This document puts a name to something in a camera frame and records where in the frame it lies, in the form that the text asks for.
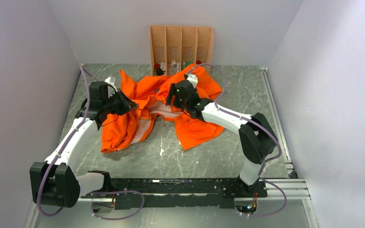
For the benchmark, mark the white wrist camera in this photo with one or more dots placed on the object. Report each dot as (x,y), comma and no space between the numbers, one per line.
(111,82)
(193,79)

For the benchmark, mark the red round cap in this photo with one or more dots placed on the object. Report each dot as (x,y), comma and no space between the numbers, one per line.
(158,71)

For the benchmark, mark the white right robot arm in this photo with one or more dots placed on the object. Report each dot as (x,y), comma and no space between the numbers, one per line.
(256,135)

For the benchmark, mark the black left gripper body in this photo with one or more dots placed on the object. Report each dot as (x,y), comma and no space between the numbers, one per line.
(111,104)

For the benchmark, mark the orange jacket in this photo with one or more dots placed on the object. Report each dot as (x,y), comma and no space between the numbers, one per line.
(150,93)

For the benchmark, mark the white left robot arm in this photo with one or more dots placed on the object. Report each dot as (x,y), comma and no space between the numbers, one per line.
(54,181)

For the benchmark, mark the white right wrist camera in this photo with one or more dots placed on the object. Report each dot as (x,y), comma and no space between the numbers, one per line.
(193,79)

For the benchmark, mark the green capped bottle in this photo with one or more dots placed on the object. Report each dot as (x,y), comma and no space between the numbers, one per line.
(185,64)

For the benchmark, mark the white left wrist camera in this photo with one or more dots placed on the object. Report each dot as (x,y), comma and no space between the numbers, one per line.
(111,82)

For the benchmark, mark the tan perforated organizer rack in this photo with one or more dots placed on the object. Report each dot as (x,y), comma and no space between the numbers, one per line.
(171,45)

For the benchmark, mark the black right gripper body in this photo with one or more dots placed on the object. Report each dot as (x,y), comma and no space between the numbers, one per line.
(179,103)

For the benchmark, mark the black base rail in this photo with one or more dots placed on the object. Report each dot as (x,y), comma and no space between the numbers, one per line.
(169,193)

